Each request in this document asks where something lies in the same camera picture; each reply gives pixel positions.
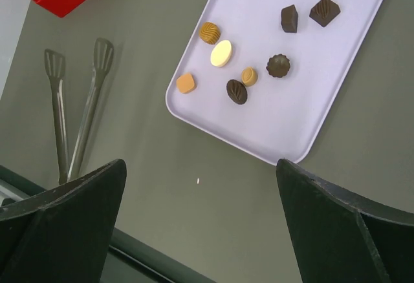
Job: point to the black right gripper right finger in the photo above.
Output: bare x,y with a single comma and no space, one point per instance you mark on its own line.
341,236

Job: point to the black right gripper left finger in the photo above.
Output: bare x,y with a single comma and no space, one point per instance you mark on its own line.
63,234

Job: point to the metal serving tongs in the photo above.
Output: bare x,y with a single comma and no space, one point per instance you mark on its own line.
73,120

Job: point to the dark fluted round chocolate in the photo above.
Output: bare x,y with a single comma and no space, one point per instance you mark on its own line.
278,66

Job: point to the white oval chocolate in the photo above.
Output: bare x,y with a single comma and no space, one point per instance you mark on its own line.
221,53

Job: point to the dark trapezoid chocolate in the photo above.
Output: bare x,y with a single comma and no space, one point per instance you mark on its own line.
289,19

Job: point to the dark square leaf chocolate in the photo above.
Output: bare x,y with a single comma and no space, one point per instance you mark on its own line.
324,11

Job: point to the caramel ridged square chocolate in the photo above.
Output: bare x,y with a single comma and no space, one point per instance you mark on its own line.
209,33

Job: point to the dark oval leaf chocolate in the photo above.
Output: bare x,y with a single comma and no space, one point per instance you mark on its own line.
236,91

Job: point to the small caramel oval chocolate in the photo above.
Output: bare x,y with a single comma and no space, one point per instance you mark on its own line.
249,76

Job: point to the orange square chocolate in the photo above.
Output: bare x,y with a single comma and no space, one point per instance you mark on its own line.
186,83

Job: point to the lavender plastic tray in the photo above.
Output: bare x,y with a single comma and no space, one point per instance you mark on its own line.
282,116

